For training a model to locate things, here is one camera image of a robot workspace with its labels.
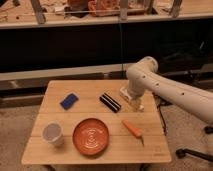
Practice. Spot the black whiteboard eraser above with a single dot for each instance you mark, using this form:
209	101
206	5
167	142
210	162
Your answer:
110	102

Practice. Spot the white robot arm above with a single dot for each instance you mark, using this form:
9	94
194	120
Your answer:
143	75

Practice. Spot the white plastic bottle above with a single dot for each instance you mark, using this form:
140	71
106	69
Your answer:
133	101

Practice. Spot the blue sponge block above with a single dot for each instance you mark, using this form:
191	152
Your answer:
69	101

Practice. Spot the orange round plate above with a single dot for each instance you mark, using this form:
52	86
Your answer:
91	137

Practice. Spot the orange toy carrot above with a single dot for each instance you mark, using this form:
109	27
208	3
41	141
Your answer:
136	132

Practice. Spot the translucent plastic cup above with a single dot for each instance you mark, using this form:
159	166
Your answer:
52	133

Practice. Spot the orange object on shelf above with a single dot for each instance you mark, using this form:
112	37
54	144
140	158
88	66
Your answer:
99	8

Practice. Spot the black chair base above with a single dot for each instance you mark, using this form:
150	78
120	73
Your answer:
181	153

